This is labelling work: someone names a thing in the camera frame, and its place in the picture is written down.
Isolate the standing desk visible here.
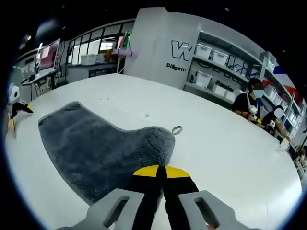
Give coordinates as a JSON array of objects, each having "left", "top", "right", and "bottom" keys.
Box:
[{"left": 20, "top": 69, "right": 61, "bottom": 102}]

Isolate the monitor with purple screen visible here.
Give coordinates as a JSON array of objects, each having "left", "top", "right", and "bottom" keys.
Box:
[{"left": 38, "top": 38, "right": 61, "bottom": 73}]

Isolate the white lidded plastic crate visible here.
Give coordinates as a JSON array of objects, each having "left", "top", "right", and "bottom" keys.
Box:
[{"left": 80, "top": 53, "right": 106, "bottom": 66}]

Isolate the grey towel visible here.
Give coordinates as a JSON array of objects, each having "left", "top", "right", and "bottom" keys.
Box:
[{"left": 38, "top": 101, "right": 184, "bottom": 207}]

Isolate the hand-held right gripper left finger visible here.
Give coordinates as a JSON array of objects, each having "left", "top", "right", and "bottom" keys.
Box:
[{"left": 55, "top": 164, "right": 166, "bottom": 230}]

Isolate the small red green flag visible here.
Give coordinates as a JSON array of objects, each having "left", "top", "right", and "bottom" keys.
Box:
[{"left": 119, "top": 31, "right": 133, "bottom": 47}]

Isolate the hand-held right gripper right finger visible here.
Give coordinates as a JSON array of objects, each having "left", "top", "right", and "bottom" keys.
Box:
[{"left": 164, "top": 165, "right": 261, "bottom": 230}]

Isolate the grey metal shelving rack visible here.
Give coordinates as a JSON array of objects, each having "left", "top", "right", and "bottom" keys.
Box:
[{"left": 183, "top": 29, "right": 306, "bottom": 135}]

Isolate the black sign panel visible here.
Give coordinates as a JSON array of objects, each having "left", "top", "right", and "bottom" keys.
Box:
[{"left": 88, "top": 69, "right": 106, "bottom": 78}]

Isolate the group of white storage bins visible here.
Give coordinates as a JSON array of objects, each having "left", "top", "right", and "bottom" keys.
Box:
[{"left": 194, "top": 44, "right": 301, "bottom": 126}]

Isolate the lavender roll with white stand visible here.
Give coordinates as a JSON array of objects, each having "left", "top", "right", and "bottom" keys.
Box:
[{"left": 112, "top": 47, "right": 138, "bottom": 75}]

